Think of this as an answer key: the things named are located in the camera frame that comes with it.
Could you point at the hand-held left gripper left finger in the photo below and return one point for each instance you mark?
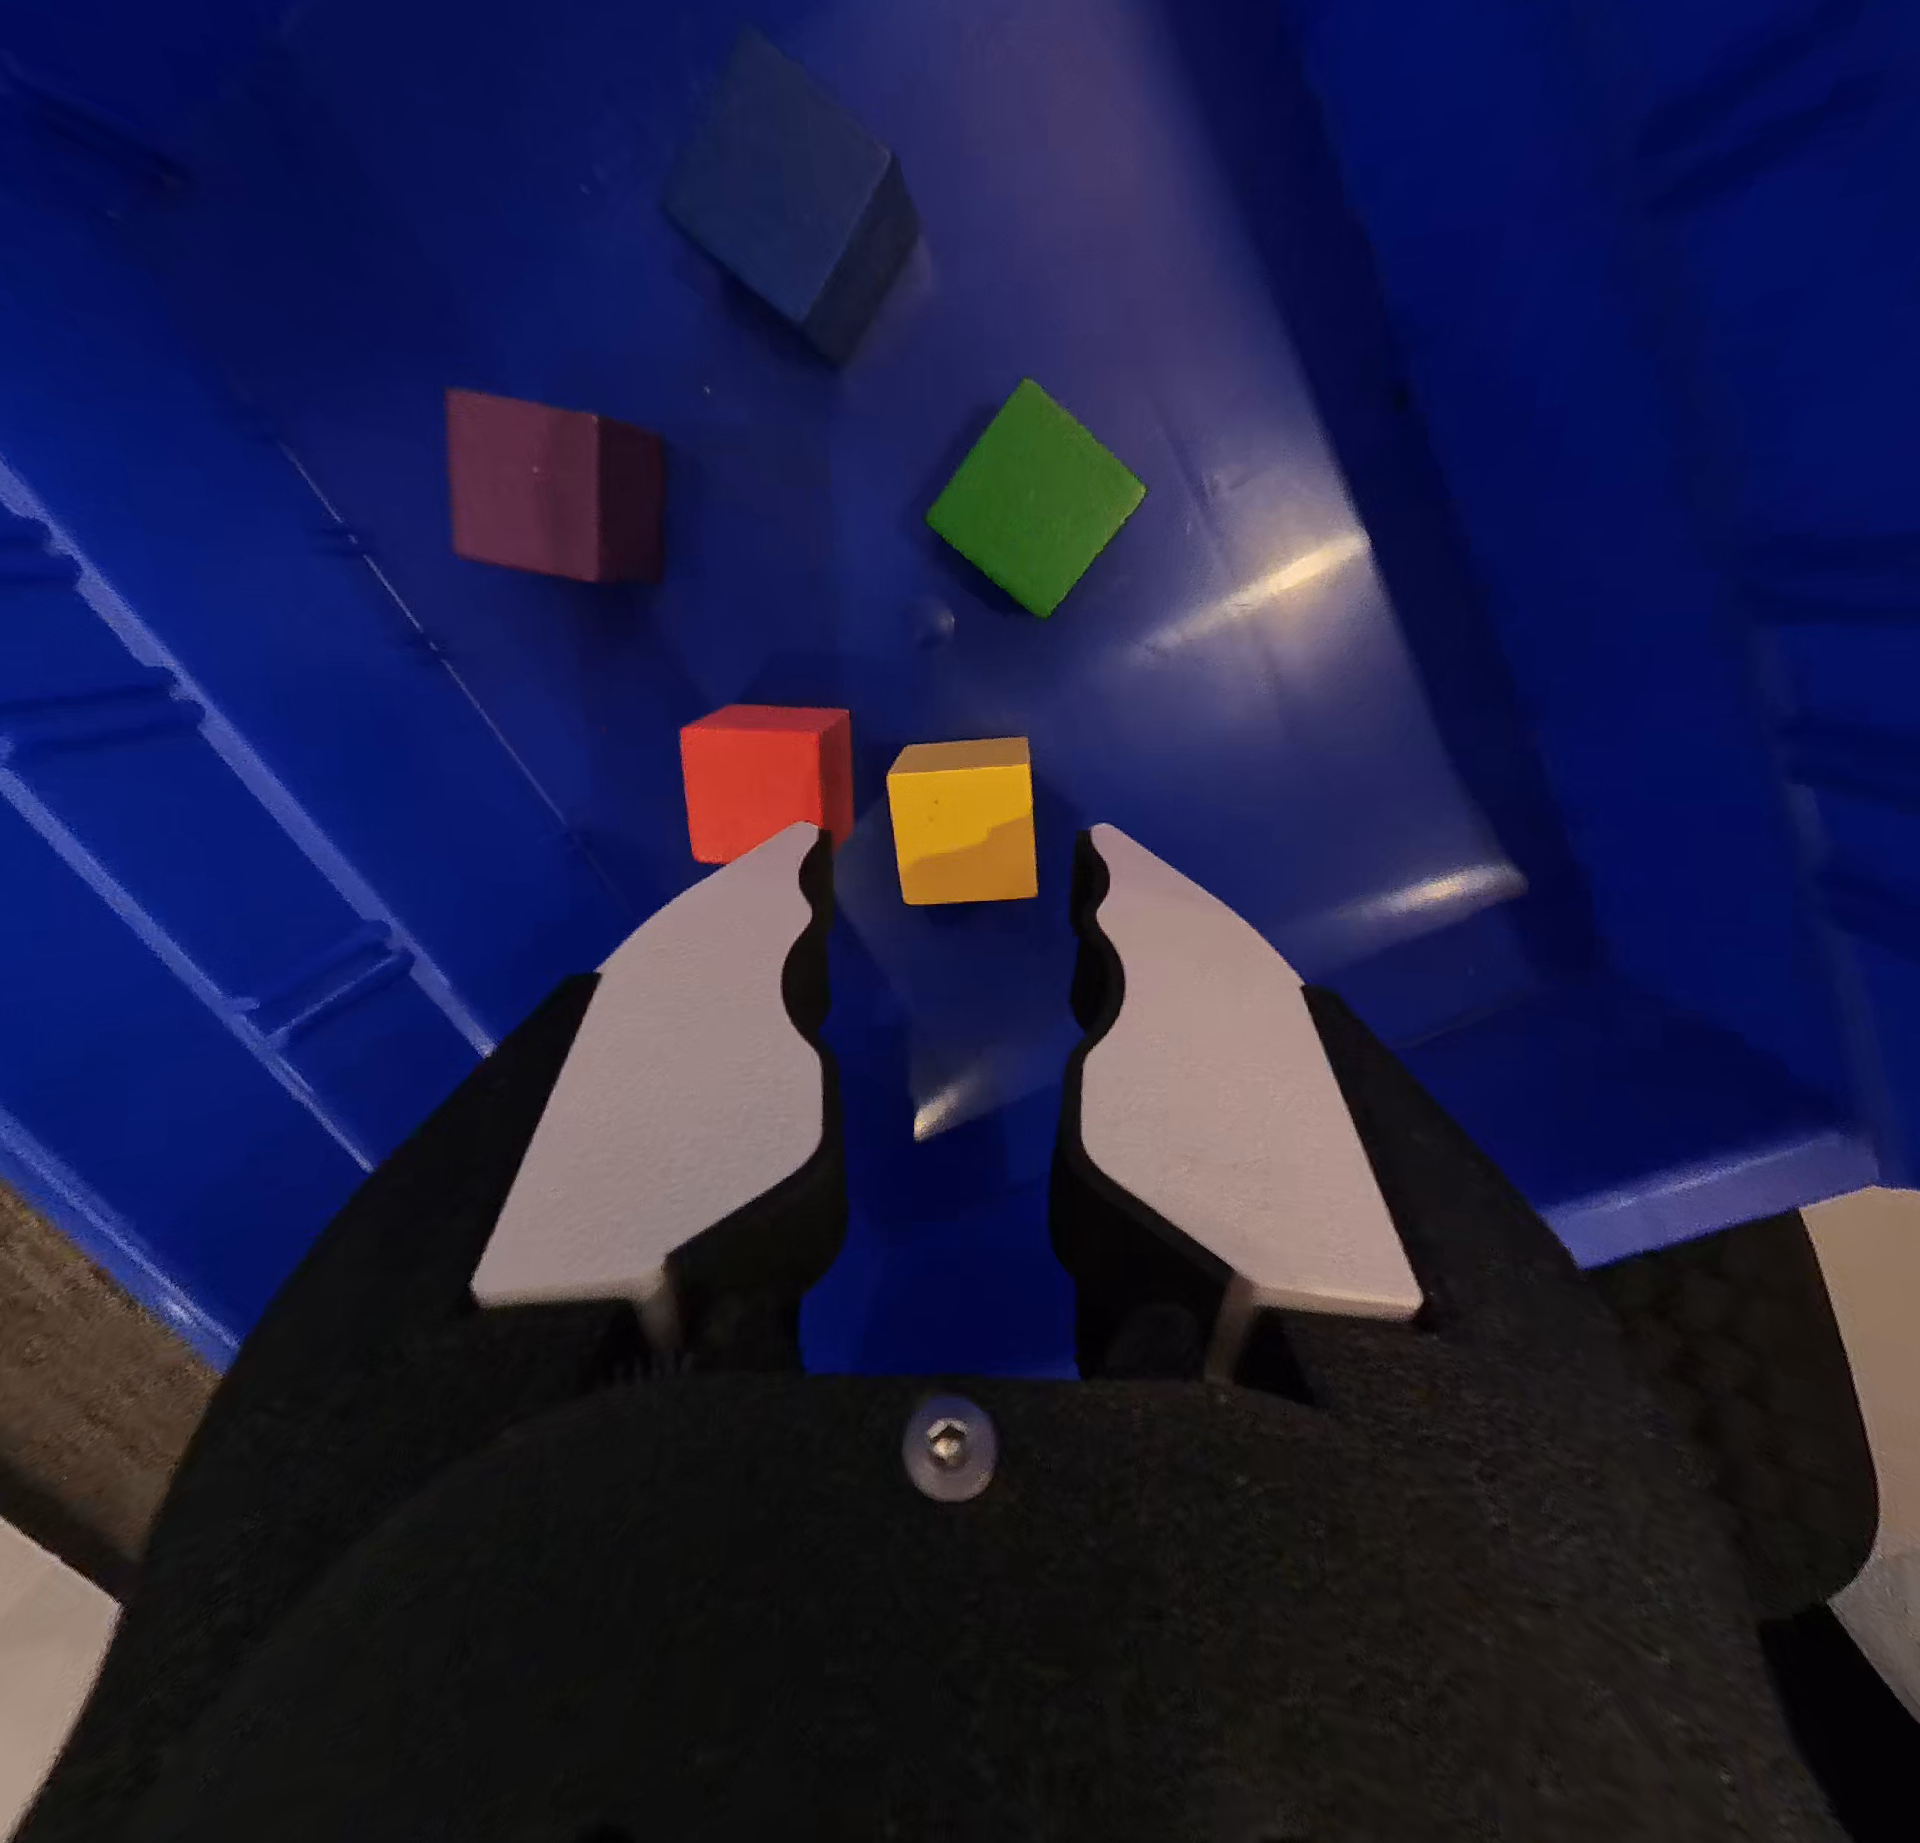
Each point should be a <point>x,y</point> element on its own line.
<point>661,1110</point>

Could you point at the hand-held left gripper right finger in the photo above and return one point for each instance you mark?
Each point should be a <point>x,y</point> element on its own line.
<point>1245,1110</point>

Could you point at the orange wooden cube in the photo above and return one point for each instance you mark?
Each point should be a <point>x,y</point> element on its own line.
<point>757,780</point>

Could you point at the yellow wooden cube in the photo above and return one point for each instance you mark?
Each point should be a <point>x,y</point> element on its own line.
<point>961,823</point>

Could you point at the purple wooden cube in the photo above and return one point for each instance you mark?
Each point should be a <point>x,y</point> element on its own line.
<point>541,486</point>

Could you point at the green wooden cube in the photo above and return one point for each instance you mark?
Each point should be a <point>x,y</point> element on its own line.
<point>1035,501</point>

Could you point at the blue plastic bin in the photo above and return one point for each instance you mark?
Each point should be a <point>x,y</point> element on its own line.
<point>1425,373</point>

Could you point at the blue wooden cube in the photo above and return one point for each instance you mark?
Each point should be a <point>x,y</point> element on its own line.
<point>780,194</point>

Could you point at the black rounded pad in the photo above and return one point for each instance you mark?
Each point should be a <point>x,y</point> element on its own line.
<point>1740,1410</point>

